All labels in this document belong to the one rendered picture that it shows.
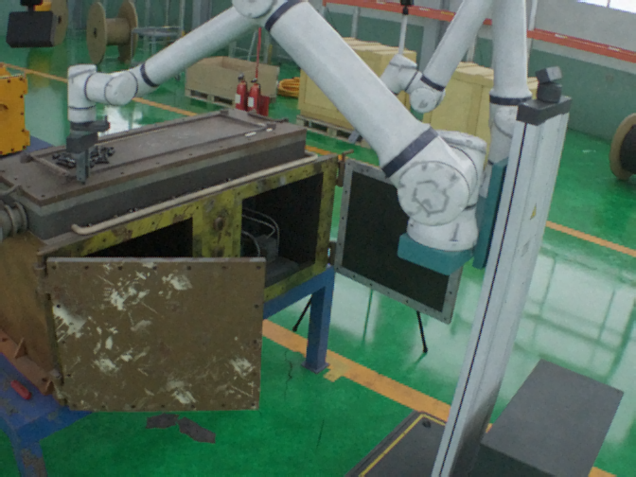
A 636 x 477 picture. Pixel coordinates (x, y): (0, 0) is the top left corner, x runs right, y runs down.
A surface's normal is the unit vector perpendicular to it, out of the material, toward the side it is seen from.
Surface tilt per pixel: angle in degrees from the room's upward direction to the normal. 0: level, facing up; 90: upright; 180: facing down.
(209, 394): 90
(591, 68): 90
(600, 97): 90
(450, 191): 90
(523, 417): 0
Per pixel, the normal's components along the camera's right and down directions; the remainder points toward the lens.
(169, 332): 0.22, 0.41
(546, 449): 0.10, -0.91
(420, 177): -0.34, 0.36
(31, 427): 0.80, 0.31
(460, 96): -0.58, 0.27
